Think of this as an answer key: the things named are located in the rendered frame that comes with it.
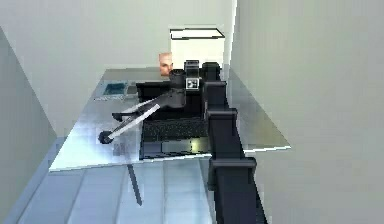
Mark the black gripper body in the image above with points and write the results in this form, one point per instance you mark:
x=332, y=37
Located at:
x=176, y=96

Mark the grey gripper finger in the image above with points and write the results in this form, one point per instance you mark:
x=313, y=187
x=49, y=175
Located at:
x=140, y=106
x=133, y=122

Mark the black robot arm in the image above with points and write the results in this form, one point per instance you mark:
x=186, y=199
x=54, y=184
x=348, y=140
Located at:
x=230, y=160

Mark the black laptop computer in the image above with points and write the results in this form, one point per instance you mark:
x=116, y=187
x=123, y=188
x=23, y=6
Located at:
x=173, y=133

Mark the silver dining table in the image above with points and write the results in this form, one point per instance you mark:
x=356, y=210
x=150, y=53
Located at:
x=86, y=140

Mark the small grey flat object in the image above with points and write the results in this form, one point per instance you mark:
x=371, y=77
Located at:
x=132, y=90

